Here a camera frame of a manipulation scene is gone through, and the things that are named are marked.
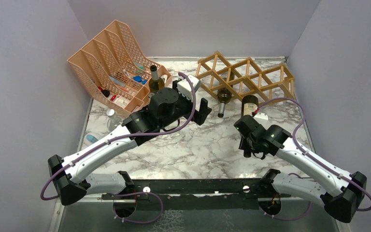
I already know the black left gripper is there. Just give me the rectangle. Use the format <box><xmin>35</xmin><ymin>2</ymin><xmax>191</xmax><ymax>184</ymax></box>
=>
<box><xmin>159</xmin><ymin>81</ymin><xmax>212</xmax><ymax>130</ymax></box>

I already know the dark labelled wine bottle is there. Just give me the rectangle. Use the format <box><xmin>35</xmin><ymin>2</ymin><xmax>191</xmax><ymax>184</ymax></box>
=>
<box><xmin>216</xmin><ymin>72</ymin><xmax>235</xmax><ymax>118</ymax></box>

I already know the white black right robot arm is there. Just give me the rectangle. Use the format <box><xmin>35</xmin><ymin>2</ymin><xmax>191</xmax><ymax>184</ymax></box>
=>
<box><xmin>234</xmin><ymin>115</ymin><xmax>367</xmax><ymax>223</ymax></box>

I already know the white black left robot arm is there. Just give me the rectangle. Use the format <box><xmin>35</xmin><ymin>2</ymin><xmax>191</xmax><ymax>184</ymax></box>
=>
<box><xmin>48</xmin><ymin>79</ymin><xmax>212</xmax><ymax>206</ymax></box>

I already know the green wine bottle gold label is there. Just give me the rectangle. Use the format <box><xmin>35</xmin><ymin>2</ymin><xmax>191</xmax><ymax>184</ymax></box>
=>
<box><xmin>148</xmin><ymin>65</ymin><xmax>165</xmax><ymax>94</ymax></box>

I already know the wooden lattice wine rack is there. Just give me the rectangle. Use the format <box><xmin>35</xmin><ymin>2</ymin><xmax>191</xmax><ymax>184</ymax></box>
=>
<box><xmin>195</xmin><ymin>51</ymin><xmax>296</xmax><ymax>102</ymax></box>

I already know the clear bottle blue content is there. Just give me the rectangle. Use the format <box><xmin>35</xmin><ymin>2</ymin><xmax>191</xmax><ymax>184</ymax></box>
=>
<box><xmin>83</xmin><ymin>132</ymin><xmax>102</xmax><ymax>146</ymax></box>

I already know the blue item in organizer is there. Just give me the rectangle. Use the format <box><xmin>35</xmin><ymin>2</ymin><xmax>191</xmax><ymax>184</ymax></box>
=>
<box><xmin>132</xmin><ymin>75</ymin><xmax>147</xmax><ymax>85</ymax></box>

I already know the red white box in organizer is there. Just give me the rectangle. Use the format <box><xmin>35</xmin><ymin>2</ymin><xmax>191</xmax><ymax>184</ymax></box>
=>
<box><xmin>110</xmin><ymin>95</ymin><xmax>130</xmax><ymax>108</ymax></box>

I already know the round clear flask silver cap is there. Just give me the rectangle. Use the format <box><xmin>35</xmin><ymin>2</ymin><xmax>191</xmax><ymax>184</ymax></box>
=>
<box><xmin>106</xmin><ymin>109</ymin><xmax>122</xmax><ymax>132</ymax></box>

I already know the peach plastic file organizer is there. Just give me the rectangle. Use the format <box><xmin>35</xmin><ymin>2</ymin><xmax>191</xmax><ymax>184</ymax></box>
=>
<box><xmin>68</xmin><ymin>20</ymin><xmax>172</xmax><ymax>117</ymax></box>

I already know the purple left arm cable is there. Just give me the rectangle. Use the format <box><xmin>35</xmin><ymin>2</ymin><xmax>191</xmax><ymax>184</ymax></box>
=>
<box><xmin>40</xmin><ymin>72</ymin><xmax>197</xmax><ymax>202</ymax></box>

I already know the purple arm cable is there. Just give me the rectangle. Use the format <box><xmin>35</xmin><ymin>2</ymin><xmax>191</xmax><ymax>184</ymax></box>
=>
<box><xmin>253</xmin><ymin>97</ymin><xmax>371</xmax><ymax>213</ymax></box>
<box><xmin>40</xmin><ymin>72</ymin><xmax>197</xmax><ymax>202</ymax></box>

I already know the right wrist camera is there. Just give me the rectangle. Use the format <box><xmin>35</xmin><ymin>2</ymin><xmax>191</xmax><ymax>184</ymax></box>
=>
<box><xmin>252</xmin><ymin>112</ymin><xmax>269</xmax><ymax>124</ymax></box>

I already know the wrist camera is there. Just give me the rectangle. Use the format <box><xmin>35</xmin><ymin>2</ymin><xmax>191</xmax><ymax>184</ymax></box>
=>
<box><xmin>252</xmin><ymin>112</ymin><xmax>269</xmax><ymax>124</ymax></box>
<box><xmin>177</xmin><ymin>74</ymin><xmax>201</xmax><ymax>102</ymax></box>

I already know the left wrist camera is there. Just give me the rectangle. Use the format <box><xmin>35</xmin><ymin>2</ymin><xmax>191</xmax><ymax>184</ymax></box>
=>
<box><xmin>177</xmin><ymin>74</ymin><xmax>201</xmax><ymax>102</ymax></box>

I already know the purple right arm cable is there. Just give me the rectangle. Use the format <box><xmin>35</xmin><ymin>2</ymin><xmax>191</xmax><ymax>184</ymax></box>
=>
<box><xmin>253</xmin><ymin>97</ymin><xmax>371</xmax><ymax>213</ymax></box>

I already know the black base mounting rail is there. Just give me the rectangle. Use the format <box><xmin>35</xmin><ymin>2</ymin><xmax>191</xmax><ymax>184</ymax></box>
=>
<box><xmin>101</xmin><ymin>178</ymin><xmax>288</xmax><ymax>212</ymax></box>

